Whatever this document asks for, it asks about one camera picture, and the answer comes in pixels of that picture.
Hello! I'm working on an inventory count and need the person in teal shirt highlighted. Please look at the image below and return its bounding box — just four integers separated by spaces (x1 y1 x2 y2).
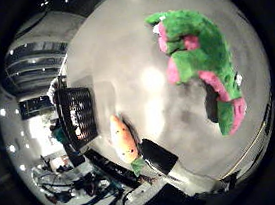
49 122 71 146

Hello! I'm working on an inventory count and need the black mesh basket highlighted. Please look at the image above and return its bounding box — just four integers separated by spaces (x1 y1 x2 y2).
52 83 101 154

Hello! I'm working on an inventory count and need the green and pink plush toy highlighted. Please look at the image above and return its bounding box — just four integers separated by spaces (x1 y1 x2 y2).
143 1 251 145

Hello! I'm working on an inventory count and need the black control box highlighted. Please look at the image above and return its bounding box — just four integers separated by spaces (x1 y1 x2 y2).
83 142 144 196

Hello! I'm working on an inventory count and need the black cable tangle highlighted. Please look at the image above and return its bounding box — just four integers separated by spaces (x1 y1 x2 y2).
34 166 103 205

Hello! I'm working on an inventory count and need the orange carrot plush toy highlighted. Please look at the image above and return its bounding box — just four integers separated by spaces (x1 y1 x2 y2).
107 110 148 181

